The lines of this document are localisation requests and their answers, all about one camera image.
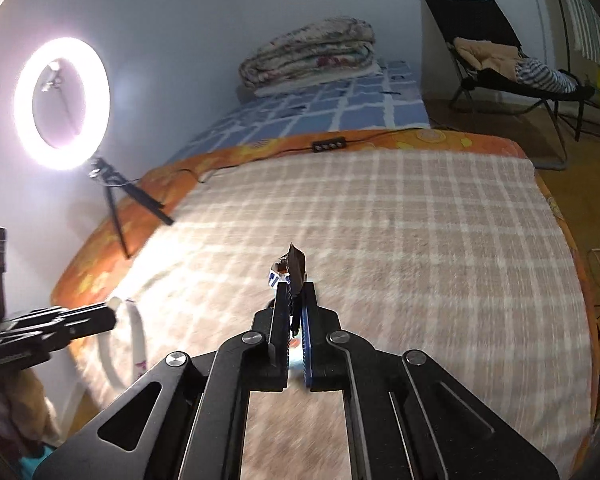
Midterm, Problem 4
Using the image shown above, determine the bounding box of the white plastic bag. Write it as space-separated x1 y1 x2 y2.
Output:
97 296 148 394

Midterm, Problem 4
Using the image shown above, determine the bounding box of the orange floral bed sheet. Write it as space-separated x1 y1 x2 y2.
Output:
50 129 600 411

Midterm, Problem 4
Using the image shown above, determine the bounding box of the black folding chair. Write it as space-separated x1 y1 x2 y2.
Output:
424 0 595 171

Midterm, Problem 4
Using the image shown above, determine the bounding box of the tan cloth on chair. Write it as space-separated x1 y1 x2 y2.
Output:
453 38 522 80

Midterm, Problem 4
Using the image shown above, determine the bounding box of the white ring light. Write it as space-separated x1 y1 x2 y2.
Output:
12 37 111 171

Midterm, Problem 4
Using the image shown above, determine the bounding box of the striped cloth on chair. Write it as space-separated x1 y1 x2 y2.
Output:
515 58 577 94

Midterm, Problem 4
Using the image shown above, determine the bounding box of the brown candy bar wrapper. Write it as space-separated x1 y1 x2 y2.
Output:
268 244 306 298

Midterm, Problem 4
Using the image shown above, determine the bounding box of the blue checked bed sheet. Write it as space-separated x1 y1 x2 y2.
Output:
170 61 430 162

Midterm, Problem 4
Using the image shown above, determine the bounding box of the black ring light cable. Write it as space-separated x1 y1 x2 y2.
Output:
179 127 422 183

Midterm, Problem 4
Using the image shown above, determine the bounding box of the folded floral quilt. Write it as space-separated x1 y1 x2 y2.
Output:
238 16 377 96

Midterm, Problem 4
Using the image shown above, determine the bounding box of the gloved left hand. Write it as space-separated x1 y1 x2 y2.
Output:
0 370 64 460

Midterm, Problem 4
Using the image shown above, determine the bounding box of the striped towel on rack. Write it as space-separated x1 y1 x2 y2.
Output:
566 0 600 66

